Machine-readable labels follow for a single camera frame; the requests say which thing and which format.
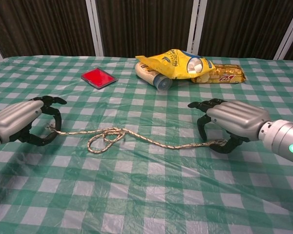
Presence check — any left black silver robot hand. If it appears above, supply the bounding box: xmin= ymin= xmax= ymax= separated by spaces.
xmin=0 ymin=95 xmax=67 ymax=147

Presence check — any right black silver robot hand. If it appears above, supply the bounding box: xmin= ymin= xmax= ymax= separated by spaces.
xmin=187 ymin=98 xmax=272 ymax=155

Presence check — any beige braided rope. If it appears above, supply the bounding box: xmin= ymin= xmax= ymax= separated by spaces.
xmin=45 ymin=123 xmax=227 ymax=154

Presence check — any gold cracker package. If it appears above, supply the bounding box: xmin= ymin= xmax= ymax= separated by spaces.
xmin=190 ymin=64 xmax=247 ymax=84

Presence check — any yellow snack bag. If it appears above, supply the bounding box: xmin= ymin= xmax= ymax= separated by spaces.
xmin=135 ymin=48 xmax=216 ymax=80

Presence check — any red flat plastic box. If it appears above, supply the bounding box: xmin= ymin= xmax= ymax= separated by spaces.
xmin=80 ymin=68 xmax=119 ymax=90

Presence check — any green white checkered tablecloth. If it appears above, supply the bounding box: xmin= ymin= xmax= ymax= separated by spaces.
xmin=0 ymin=55 xmax=293 ymax=234

